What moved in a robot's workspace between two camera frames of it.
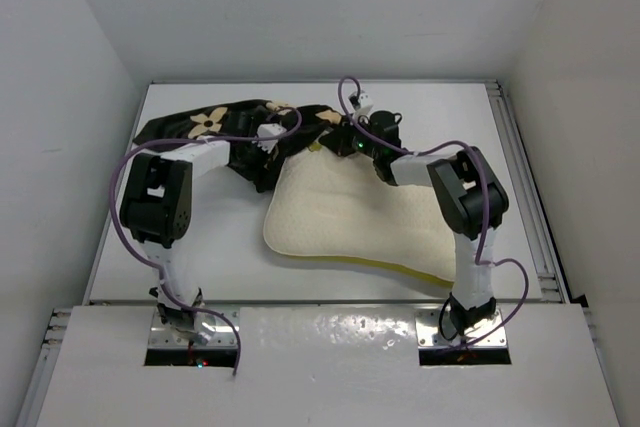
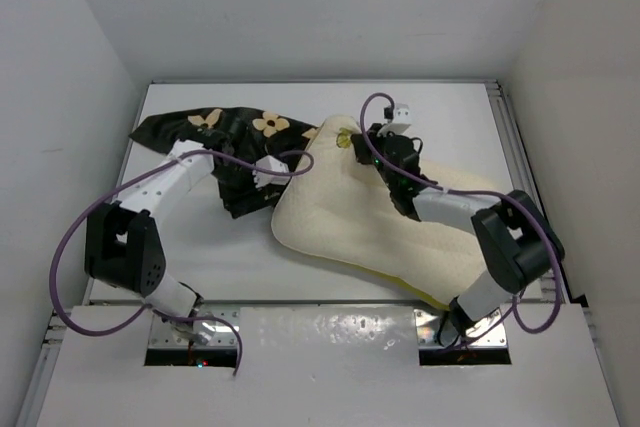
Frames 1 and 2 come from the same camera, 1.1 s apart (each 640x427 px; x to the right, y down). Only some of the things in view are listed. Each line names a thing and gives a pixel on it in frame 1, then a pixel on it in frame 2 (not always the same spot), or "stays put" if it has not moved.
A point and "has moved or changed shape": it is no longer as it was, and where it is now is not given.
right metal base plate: x=429 y=334 stays put
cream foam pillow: x=343 y=208 has moved or changed shape
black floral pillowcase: x=261 y=134 has moved or changed shape
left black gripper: x=257 y=167 stays put
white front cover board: x=326 y=366 stays put
